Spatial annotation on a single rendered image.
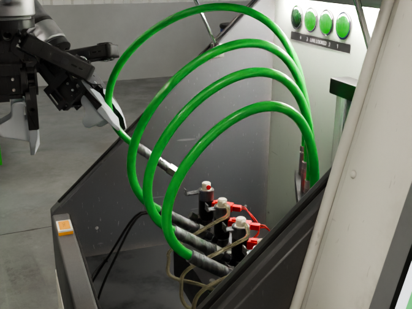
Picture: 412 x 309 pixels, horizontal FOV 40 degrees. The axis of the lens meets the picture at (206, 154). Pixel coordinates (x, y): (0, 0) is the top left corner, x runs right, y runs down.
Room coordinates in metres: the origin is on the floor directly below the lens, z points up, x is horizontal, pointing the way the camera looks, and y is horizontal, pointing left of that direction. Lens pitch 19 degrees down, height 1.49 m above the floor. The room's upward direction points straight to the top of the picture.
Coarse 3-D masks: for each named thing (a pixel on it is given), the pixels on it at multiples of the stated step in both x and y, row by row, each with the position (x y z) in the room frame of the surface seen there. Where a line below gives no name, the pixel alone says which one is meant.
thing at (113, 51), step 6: (102, 42) 1.06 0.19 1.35; (108, 42) 1.06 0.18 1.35; (78, 48) 1.06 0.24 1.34; (84, 48) 1.06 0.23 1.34; (90, 48) 1.05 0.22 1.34; (96, 48) 1.05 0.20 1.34; (102, 48) 1.04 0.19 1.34; (108, 48) 1.04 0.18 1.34; (114, 48) 1.06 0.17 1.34; (72, 54) 1.06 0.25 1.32; (78, 54) 1.06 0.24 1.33; (84, 54) 1.05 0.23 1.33; (90, 54) 1.05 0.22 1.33; (96, 54) 1.05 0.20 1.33; (102, 54) 1.04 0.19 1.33; (108, 54) 1.04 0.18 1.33; (114, 54) 1.05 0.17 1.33; (90, 60) 1.06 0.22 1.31; (96, 60) 1.07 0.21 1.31; (102, 60) 1.05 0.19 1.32; (108, 60) 1.06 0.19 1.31
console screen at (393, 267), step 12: (408, 192) 0.50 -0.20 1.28; (408, 204) 0.50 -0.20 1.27; (408, 216) 0.49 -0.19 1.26; (396, 228) 0.50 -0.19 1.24; (408, 228) 0.49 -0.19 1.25; (396, 240) 0.49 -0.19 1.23; (408, 240) 0.48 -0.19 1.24; (396, 252) 0.49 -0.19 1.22; (408, 252) 0.47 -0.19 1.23; (384, 264) 0.50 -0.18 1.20; (396, 264) 0.48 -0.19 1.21; (408, 264) 0.47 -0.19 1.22; (384, 276) 0.49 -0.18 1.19; (396, 276) 0.48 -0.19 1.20; (408, 276) 0.46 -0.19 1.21; (384, 288) 0.48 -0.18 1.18; (396, 288) 0.47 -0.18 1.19; (408, 288) 0.46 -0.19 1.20; (372, 300) 0.49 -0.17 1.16; (384, 300) 0.48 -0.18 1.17; (396, 300) 0.46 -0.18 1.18; (408, 300) 0.45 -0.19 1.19
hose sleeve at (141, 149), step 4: (140, 144) 1.03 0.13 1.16; (140, 148) 1.03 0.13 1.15; (144, 148) 1.03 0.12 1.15; (140, 152) 1.03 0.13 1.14; (144, 152) 1.03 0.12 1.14; (148, 152) 1.03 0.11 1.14; (144, 156) 1.03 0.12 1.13; (148, 156) 1.03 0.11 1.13; (160, 160) 1.03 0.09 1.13; (164, 160) 1.03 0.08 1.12; (160, 164) 1.02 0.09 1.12; (164, 164) 1.02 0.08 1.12; (168, 164) 1.03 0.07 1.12; (164, 168) 1.02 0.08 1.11; (168, 168) 1.03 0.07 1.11
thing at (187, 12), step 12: (180, 12) 1.03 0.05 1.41; (192, 12) 1.02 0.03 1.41; (240, 12) 1.02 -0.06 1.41; (252, 12) 1.02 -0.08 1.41; (156, 24) 1.03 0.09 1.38; (168, 24) 1.03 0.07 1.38; (264, 24) 1.02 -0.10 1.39; (276, 24) 1.02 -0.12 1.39; (144, 36) 1.03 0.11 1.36; (132, 48) 1.03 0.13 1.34; (288, 48) 1.02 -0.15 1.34; (120, 60) 1.03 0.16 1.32; (300, 72) 1.01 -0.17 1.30; (108, 84) 1.03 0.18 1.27; (108, 96) 1.03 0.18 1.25; (120, 132) 1.03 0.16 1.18
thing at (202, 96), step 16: (224, 80) 0.78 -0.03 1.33; (288, 80) 0.82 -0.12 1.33; (208, 96) 0.78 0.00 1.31; (304, 112) 0.83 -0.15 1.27; (176, 128) 0.76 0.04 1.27; (160, 144) 0.75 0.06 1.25; (144, 176) 0.75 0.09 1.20; (144, 192) 0.74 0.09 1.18; (304, 192) 0.84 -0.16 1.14; (160, 224) 0.75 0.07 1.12; (192, 240) 0.76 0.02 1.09
